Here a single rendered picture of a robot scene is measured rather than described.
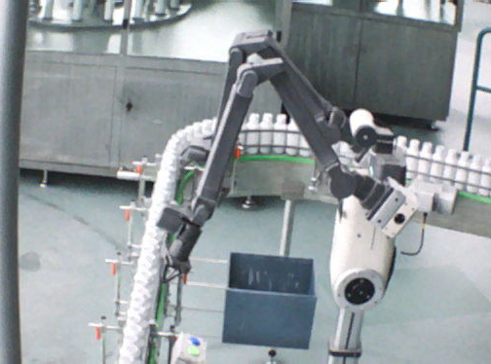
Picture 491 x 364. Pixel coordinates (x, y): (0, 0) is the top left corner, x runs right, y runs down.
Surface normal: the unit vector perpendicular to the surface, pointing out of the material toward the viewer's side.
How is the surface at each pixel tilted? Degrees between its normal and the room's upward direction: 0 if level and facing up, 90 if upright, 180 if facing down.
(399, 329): 0
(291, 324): 90
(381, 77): 90
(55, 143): 93
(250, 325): 90
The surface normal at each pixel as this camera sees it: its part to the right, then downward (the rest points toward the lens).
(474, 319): 0.10, -0.93
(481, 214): -0.33, 0.32
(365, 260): -0.04, 0.54
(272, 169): 0.13, 0.39
